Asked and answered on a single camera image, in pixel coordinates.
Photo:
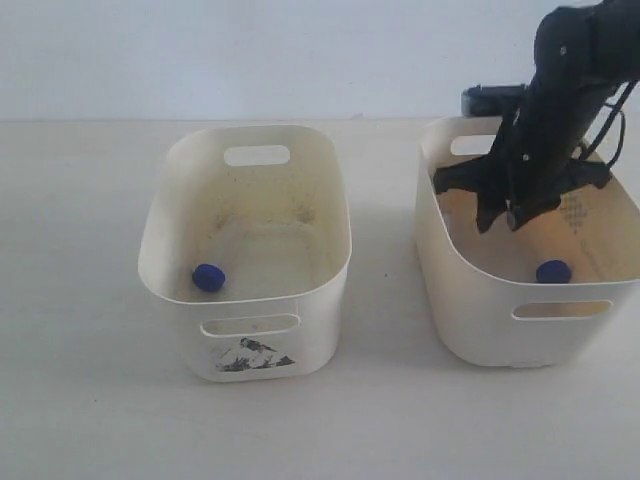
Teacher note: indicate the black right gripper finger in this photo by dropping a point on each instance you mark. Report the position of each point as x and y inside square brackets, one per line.
[520, 215]
[489, 208]

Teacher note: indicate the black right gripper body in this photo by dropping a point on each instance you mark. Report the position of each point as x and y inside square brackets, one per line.
[538, 152]

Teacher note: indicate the blue-capped tube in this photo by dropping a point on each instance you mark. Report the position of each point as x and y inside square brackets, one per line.
[208, 277]
[553, 271]

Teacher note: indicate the cream plastic bin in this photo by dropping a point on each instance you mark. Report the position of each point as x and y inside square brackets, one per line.
[486, 305]
[267, 204]

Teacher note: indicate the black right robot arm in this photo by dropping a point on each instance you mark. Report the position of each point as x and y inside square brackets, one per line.
[586, 58]

